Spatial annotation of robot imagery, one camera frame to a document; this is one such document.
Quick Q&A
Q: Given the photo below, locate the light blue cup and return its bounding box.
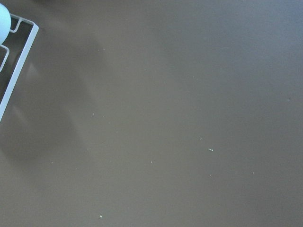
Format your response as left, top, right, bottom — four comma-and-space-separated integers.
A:
0, 4, 11, 44

